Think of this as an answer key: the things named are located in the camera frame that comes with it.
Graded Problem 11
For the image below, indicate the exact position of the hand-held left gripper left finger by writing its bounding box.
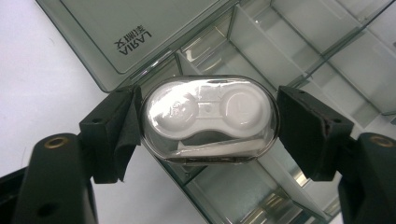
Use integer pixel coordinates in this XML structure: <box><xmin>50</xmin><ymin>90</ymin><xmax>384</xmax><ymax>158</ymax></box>
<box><xmin>78</xmin><ymin>84</ymin><xmax>144</xmax><ymax>185</ymax></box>

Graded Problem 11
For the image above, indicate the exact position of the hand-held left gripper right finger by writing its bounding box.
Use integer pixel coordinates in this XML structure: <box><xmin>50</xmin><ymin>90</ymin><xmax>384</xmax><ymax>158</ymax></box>
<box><xmin>276</xmin><ymin>85</ymin><xmax>356</xmax><ymax>182</ymax></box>

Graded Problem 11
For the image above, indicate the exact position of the smoky clear compartment storage box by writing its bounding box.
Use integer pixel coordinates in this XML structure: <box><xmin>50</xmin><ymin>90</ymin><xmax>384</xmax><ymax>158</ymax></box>
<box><xmin>35</xmin><ymin>0</ymin><xmax>396</xmax><ymax>224</ymax></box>

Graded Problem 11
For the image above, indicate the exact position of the clear contact lens case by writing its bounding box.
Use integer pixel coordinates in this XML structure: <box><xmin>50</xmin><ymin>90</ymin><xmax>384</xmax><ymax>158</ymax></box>
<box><xmin>139</xmin><ymin>75</ymin><xmax>280</xmax><ymax>165</ymax></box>

